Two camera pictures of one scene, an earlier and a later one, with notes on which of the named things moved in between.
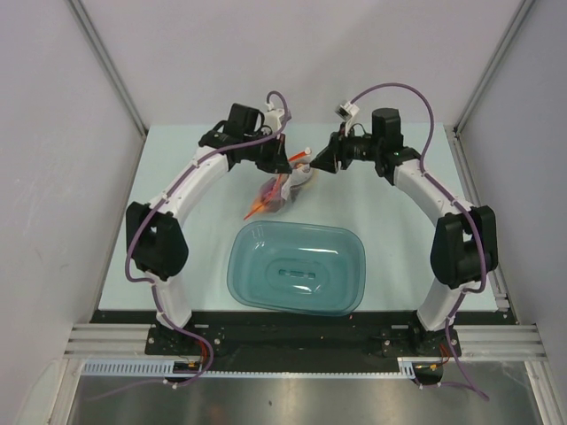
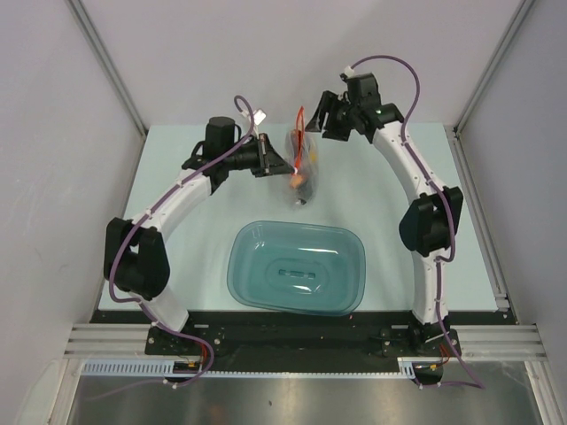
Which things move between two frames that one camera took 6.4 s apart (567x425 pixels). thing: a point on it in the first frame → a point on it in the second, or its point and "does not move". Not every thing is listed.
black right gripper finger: (328, 158) → (316, 123)
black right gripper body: (358, 148) → (345, 110)
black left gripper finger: (281, 165) does not move
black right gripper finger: (345, 161) → (338, 128)
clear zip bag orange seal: (279, 190) → (302, 153)
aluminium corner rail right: (520, 16) does not move
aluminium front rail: (476, 342) does not move
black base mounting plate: (244, 343) does not move
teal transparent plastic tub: (297, 268) does not move
